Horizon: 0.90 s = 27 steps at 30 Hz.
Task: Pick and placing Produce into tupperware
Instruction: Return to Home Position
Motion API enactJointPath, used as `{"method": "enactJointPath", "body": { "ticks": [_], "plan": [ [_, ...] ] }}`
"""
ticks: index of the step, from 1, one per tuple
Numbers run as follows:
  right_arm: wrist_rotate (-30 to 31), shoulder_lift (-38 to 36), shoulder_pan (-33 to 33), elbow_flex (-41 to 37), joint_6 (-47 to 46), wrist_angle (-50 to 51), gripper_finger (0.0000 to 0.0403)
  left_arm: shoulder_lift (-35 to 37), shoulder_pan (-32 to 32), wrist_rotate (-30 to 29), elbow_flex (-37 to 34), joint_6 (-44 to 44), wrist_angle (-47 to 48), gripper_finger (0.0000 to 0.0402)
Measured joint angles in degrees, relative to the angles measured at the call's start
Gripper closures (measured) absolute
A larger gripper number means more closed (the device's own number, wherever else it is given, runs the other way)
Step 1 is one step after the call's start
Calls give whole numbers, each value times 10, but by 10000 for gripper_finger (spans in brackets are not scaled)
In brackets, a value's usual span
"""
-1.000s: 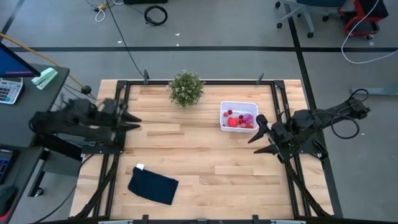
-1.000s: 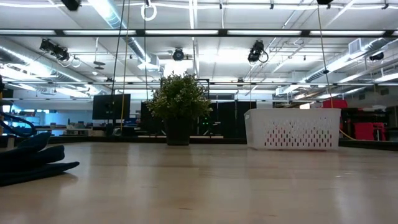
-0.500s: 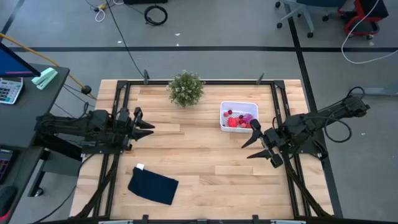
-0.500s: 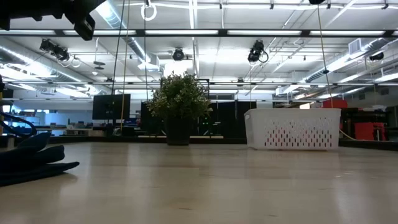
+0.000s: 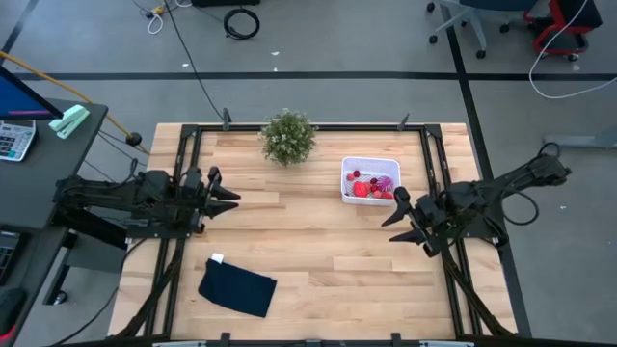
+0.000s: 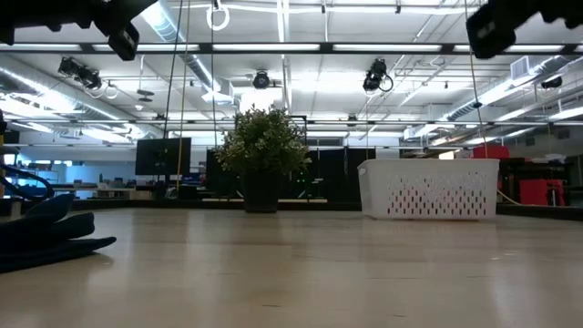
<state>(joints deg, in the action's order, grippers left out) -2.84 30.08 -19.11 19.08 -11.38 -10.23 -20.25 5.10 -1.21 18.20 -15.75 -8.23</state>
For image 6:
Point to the white perforated plastic basket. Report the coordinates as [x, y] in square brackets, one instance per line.
[428, 189]

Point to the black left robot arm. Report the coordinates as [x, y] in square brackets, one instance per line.
[45, 13]

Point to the black beam with light strips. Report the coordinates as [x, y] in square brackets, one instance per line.
[205, 47]

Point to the black computer monitor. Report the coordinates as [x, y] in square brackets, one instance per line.
[163, 157]

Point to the red storage box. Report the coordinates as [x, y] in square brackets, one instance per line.
[491, 151]

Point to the red cart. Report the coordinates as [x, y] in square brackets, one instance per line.
[542, 191]

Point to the green potted plant black pot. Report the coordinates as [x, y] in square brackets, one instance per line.
[262, 150]

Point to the navy folded cloth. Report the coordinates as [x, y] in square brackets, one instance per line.
[45, 237]

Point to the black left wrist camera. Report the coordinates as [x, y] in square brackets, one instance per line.
[124, 42]

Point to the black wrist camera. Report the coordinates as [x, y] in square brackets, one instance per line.
[491, 32]
[124, 42]

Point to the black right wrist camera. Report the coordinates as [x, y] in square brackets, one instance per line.
[491, 32]

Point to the black ceiling camera cluster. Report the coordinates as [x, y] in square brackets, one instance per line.
[82, 73]

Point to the round black ceiling camera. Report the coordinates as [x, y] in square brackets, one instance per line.
[261, 79]

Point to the black metal table frame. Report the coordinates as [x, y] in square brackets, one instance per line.
[319, 206]

